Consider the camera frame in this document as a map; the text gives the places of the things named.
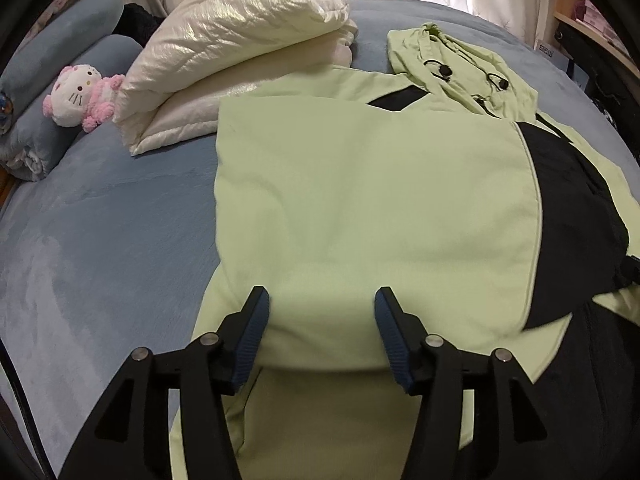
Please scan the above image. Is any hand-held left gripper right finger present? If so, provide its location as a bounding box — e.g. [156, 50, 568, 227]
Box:
[374, 286, 568, 480]

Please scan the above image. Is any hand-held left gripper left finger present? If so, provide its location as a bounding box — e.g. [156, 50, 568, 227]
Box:
[59, 286, 271, 480]

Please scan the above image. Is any green and black hooded jacket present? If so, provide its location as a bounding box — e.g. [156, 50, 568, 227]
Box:
[170, 22, 640, 480]

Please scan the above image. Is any blue bed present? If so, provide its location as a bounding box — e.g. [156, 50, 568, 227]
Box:
[0, 0, 640, 461]

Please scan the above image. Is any orange wooden furniture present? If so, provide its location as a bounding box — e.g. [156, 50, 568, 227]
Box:
[0, 167, 21, 211]

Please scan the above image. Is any rolled blue-grey blanket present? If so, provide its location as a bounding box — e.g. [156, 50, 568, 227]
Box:
[0, 35, 143, 181]
[0, 0, 125, 106]

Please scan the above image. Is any pink cat plush toy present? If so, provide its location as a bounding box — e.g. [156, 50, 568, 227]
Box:
[42, 62, 127, 133]

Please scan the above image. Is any white puffer jacket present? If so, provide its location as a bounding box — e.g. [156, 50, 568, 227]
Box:
[114, 0, 360, 157]

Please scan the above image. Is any black fluffy cloth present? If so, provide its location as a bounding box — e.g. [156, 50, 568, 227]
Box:
[116, 2, 168, 48]

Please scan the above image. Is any white cardboard box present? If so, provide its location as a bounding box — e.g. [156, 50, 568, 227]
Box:
[532, 35, 566, 68]

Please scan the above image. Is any pink drawer organizer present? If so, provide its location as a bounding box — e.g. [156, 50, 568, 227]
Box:
[572, 0, 626, 43]

